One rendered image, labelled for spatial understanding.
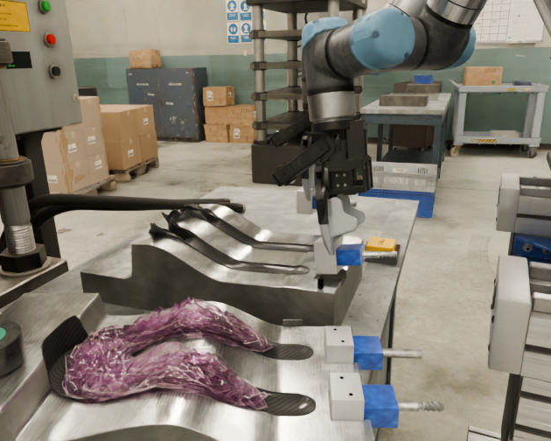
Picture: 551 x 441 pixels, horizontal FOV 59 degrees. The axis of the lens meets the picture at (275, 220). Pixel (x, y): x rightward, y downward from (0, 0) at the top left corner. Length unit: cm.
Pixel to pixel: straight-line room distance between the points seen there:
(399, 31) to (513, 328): 39
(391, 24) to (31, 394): 62
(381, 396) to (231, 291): 34
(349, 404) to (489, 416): 148
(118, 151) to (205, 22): 339
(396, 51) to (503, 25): 653
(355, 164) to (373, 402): 35
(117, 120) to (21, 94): 399
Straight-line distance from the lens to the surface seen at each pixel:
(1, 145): 120
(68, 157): 465
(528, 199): 106
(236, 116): 758
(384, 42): 68
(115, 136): 542
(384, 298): 97
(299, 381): 65
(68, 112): 152
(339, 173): 78
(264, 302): 83
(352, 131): 78
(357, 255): 80
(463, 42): 82
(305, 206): 110
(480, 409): 207
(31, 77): 143
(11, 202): 122
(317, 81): 78
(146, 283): 93
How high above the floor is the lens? 124
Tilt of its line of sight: 18 degrees down
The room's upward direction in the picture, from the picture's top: 1 degrees counter-clockwise
